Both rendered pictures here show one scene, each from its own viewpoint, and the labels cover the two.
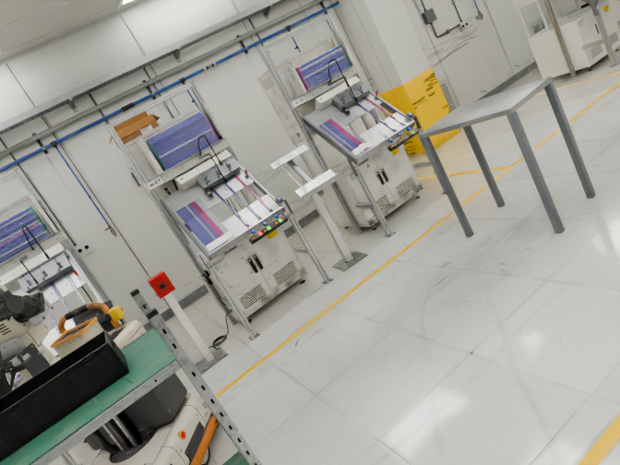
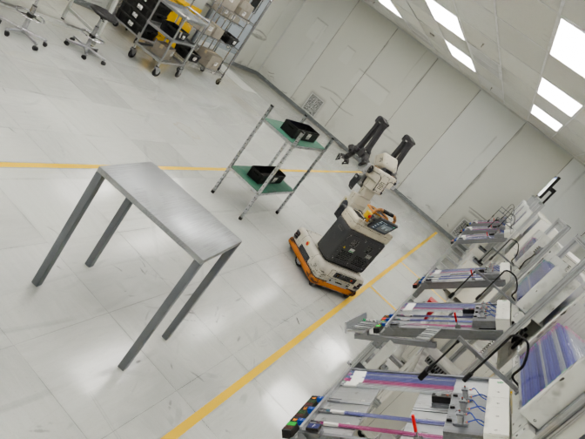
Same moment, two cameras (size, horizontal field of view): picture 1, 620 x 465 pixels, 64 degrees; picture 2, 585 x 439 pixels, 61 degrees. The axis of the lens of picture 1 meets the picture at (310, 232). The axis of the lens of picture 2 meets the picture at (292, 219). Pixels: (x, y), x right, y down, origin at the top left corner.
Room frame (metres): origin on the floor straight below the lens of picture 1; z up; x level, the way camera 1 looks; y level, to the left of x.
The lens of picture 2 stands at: (4.85, -2.88, 1.93)
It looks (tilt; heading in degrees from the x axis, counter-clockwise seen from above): 19 degrees down; 127
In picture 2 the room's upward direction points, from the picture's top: 38 degrees clockwise
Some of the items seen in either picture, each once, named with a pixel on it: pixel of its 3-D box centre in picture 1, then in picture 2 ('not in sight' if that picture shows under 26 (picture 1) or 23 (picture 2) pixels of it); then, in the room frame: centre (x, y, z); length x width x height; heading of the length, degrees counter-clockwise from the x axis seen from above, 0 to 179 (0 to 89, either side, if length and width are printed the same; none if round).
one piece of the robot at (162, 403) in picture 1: (109, 385); (355, 235); (2.48, 1.31, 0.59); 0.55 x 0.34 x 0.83; 75
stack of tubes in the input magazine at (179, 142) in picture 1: (183, 140); (540, 286); (4.15, 0.53, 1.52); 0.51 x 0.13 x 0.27; 111
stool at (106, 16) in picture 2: not in sight; (95, 33); (-1.27, -0.15, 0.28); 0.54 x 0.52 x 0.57; 44
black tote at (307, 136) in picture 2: (27, 410); (300, 131); (1.38, 0.96, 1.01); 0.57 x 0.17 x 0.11; 110
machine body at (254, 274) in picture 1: (247, 268); (426, 417); (4.25, 0.63, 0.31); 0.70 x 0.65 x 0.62; 111
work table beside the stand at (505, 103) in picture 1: (505, 163); (137, 261); (3.03, -1.30, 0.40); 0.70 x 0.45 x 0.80; 28
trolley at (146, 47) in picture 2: not in sight; (171, 38); (-2.01, 1.19, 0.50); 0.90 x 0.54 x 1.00; 126
